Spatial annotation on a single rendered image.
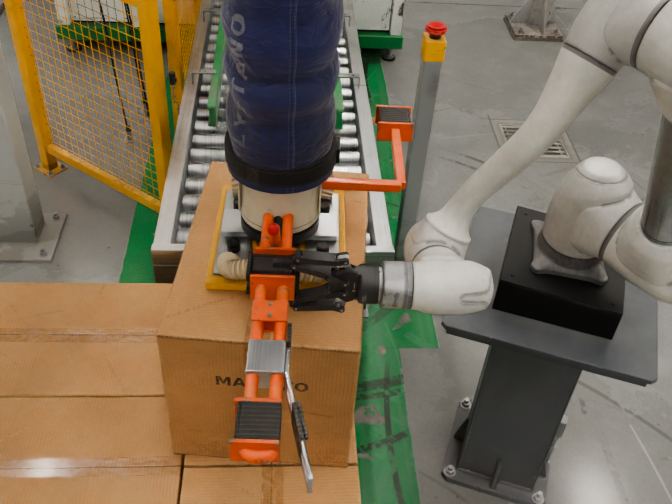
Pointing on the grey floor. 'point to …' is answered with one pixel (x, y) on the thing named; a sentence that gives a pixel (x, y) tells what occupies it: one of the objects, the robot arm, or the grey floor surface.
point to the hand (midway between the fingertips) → (269, 280)
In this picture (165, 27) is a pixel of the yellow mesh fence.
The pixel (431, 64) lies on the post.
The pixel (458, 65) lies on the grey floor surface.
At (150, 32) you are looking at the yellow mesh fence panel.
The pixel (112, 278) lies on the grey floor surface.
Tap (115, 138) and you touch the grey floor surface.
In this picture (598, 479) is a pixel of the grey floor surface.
